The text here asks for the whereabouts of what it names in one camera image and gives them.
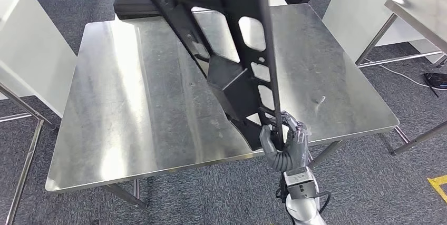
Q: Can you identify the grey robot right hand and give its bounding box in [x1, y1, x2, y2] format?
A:
[259, 110, 312, 171]

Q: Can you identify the black plastic mounting plate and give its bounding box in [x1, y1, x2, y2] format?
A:
[129, 0, 284, 151]

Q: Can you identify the stainless steel workbench table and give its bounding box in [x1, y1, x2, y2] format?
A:
[45, 3, 400, 210]

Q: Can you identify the white cabinet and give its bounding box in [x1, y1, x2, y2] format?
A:
[322, 0, 447, 64]
[0, 0, 78, 119]

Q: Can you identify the yellow floor tape rectangle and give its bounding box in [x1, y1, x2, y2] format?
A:
[426, 175, 447, 204]

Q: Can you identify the black floor adapter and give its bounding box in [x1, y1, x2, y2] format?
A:
[423, 72, 447, 97]

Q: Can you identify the black zippered case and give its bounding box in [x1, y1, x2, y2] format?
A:
[113, 0, 163, 21]

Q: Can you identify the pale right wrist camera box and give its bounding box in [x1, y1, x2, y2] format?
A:
[283, 166, 320, 200]

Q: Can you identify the white floor cable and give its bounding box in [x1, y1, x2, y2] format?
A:
[363, 57, 447, 92]

